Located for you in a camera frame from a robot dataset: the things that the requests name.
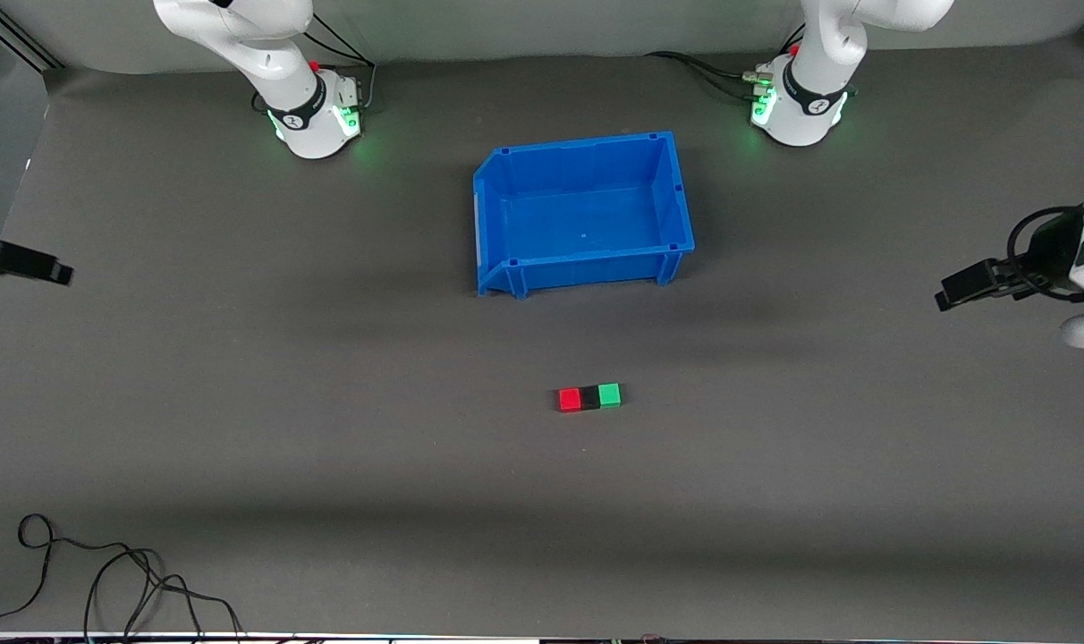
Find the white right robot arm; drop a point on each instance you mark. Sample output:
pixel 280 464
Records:
pixel 302 100

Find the red cube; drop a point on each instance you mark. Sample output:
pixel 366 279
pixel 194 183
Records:
pixel 570 400

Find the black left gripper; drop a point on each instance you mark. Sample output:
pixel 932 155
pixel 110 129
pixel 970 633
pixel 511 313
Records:
pixel 1048 253

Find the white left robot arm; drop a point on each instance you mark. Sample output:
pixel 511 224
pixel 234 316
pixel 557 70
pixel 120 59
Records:
pixel 810 94

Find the black cube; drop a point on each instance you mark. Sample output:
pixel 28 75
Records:
pixel 590 398

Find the black metal frame rail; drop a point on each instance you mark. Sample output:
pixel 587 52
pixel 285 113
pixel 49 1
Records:
pixel 19 43

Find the green cube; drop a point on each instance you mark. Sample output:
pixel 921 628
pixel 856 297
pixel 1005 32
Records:
pixel 610 395

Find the blue plastic storage bin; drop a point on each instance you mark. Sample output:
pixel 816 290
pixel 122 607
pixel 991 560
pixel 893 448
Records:
pixel 587 219

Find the dark grey table mat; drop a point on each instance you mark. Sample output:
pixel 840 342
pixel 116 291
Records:
pixel 542 501

